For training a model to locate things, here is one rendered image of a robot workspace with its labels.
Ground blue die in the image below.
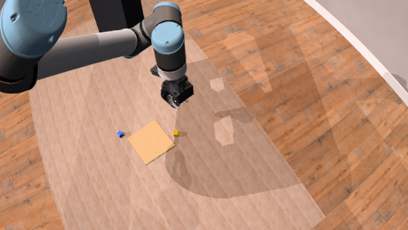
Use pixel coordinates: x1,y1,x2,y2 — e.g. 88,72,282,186
117,130,124,138

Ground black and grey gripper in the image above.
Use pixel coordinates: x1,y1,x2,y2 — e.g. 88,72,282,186
161,75,194,110

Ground tan mat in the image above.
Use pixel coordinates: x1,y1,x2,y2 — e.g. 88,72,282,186
128,120,175,164

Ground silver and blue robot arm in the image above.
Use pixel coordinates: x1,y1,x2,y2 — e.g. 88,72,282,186
0,0,187,94

